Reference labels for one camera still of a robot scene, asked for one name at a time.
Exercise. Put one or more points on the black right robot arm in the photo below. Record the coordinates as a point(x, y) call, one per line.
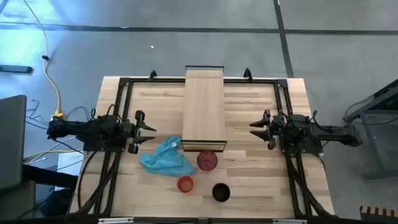
point(326, 132)

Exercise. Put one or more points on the blue cloth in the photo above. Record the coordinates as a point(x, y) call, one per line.
point(164, 160)

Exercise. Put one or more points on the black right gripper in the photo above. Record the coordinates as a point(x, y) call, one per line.
point(275, 129)

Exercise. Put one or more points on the small orange plastic cup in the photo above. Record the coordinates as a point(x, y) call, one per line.
point(185, 184)

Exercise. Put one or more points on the orange black striped object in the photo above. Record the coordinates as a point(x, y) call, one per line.
point(379, 213)

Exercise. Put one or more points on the grey metal desk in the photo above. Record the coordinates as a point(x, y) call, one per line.
point(373, 105)

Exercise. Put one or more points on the black table clamp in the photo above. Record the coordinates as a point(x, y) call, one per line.
point(153, 74)
point(247, 74)

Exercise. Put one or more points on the silver bracket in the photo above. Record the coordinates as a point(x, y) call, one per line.
point(289, 221)
point(115, 221)

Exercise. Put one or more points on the translucent red faceted cup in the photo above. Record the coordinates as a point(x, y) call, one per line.
point(207, 160)

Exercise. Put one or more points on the wooden shelf with black frame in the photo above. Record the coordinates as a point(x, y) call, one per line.
point(203, 109)

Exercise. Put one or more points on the black plastic cup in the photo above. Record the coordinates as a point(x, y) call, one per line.
point(221, 192)

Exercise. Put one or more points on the white paper sheet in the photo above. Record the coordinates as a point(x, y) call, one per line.
point(70, 163)

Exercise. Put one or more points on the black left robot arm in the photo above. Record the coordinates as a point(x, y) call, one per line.
point(77, 129)

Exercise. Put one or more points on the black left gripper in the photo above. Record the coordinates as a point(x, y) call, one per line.
point(132, 129)

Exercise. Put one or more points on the grey panel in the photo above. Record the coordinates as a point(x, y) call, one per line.
point(12, 140)

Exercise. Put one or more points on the flat black floor strip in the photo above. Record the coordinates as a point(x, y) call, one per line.
point(15, 69)

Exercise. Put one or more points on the black bag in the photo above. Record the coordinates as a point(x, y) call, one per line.
point(57, 202)

